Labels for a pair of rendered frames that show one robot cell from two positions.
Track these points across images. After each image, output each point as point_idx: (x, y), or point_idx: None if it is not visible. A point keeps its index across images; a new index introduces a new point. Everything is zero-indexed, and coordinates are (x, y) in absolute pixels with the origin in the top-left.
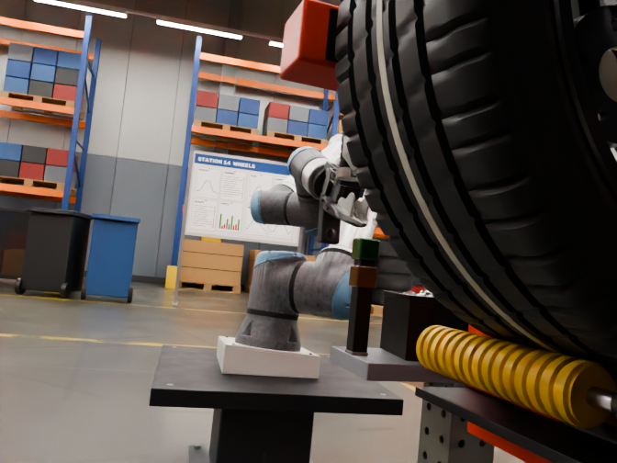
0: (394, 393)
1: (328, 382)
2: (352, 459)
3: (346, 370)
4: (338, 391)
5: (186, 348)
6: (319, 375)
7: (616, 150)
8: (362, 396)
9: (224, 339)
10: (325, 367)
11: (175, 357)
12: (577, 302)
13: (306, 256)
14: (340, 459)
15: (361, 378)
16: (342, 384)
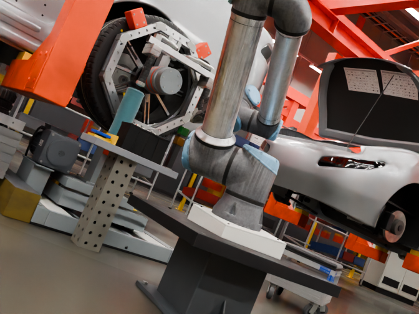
0: (135, 196)
1: (178, 214)
2: (126, 307)
3: (174, 216)
4: (168, 209)
5: (316, 276)
6: (188, 220)
7: (134, 86)
8: (154, 202)
9: (267, 233)
10: (192, 224)
11: (292, 263)
12: None
13: (244, 144)
14: (138, 310)
15: (159, 208)
16: (169, 210)
